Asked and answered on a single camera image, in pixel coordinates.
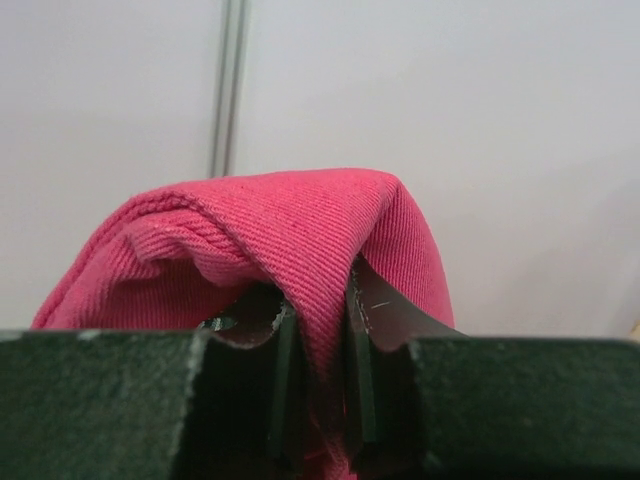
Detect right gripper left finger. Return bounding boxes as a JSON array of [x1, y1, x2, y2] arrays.
[[1, 284, 305, 479]]

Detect pink trousers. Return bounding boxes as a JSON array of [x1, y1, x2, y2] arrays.
[[33, 169, 454, 479]]

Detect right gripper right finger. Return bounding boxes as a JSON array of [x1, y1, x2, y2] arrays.
[[345, 259, 639, 479]]

